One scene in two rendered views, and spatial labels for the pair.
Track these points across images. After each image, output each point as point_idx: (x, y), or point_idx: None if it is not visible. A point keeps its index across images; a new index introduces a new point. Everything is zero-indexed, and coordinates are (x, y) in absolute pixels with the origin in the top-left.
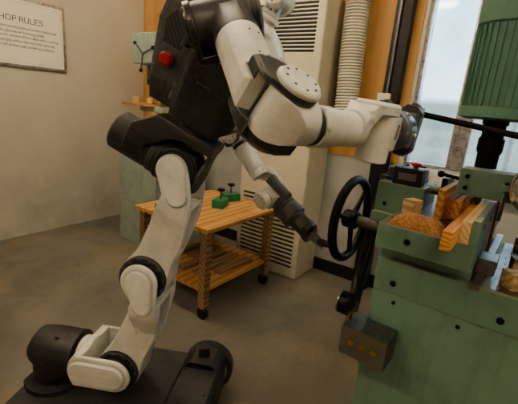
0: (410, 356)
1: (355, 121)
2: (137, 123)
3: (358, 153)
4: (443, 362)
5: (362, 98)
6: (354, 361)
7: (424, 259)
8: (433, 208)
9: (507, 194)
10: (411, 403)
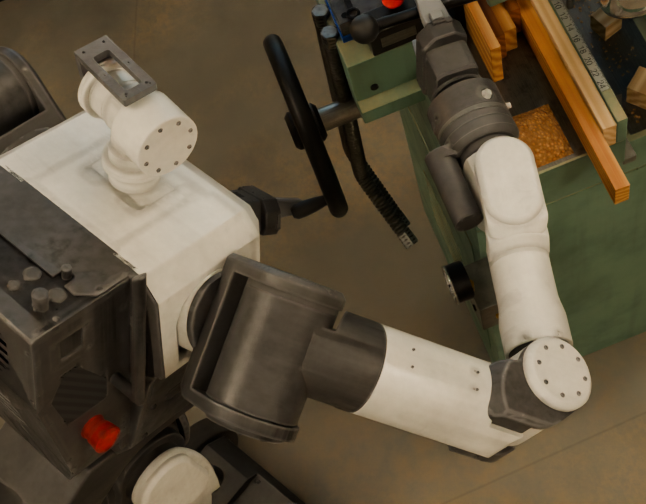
0: (557, 243)
1: (549, 270)
2: None
3: None
4: (600, 220)
5: (495, 203)
6: (301, 173)
7: (562, 185)
8: None
9: None
10: (573, 270)
